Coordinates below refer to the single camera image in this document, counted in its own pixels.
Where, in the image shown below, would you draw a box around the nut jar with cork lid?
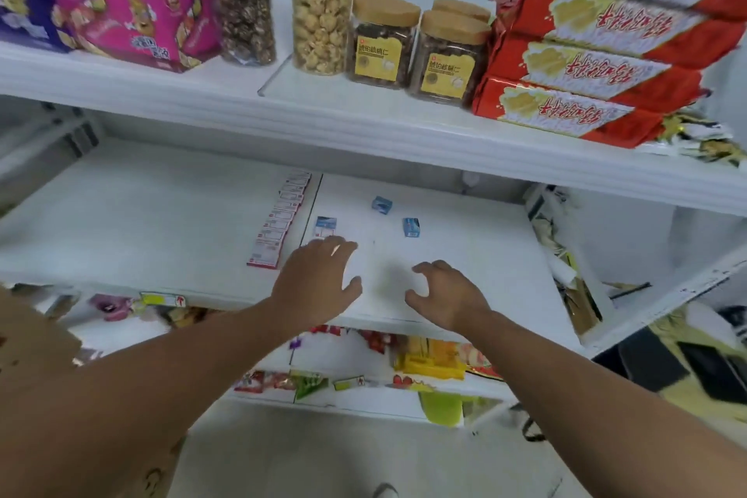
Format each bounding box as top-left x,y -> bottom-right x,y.
409,10 -> 491,109
432,0 -> 492,23
347,0 -> 421,89

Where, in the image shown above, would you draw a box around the person's right hand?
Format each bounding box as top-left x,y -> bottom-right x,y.
405,260 -> 494,335

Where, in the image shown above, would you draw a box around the green snack packet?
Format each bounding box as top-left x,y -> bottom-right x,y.
418,391 -> 466,429

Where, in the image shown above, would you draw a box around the brown cardboard box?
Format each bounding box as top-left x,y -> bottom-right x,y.
0,286 -> 188,498

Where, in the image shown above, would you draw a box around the gold and white snack packets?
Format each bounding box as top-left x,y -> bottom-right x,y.
636,111 -> 747,167

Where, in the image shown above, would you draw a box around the person's left hand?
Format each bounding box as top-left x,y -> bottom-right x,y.
270,236 -> 364,335

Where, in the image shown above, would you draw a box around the pink snack packet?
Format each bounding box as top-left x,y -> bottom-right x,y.
26,0 -> 223,74

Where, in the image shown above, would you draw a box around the black and yellow bag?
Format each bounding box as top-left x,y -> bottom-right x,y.
594,305 -> 747,425

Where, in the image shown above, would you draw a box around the white shelf unit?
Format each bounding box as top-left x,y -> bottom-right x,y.
0,39 -> 747,428

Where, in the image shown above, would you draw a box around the person's right forearm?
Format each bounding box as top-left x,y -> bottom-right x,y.
467,310 -> 747,498

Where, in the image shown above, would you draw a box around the yellow shelf price tag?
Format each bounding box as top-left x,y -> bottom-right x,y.
139,291 -> 188,309

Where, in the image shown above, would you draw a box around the person's left forearm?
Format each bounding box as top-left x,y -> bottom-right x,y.
0,298 -> 295,498

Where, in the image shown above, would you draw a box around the light popcorn jar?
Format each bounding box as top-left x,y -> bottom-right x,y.
285,0 -> 364,76

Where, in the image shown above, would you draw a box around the magenta snack packet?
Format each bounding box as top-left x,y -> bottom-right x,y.
89,294 -> 136,323

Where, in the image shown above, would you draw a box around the yellow snack packet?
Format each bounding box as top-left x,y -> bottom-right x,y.
393,336 -> 469,381

